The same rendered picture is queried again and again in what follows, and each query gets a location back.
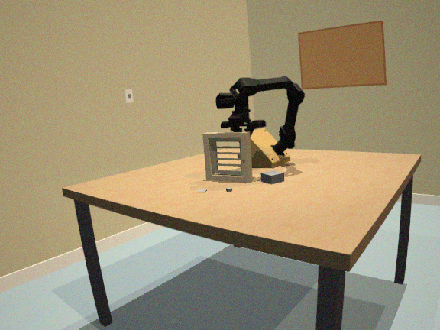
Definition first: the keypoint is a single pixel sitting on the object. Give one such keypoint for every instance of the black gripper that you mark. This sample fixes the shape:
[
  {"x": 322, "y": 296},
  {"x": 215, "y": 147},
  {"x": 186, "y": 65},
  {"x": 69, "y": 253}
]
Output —
[{"x": 251, "y": 125}]

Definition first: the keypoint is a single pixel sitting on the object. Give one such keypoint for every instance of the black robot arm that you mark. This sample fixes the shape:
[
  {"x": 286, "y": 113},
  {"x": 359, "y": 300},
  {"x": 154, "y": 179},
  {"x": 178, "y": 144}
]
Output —
[{"x": 247, "y": 87}]

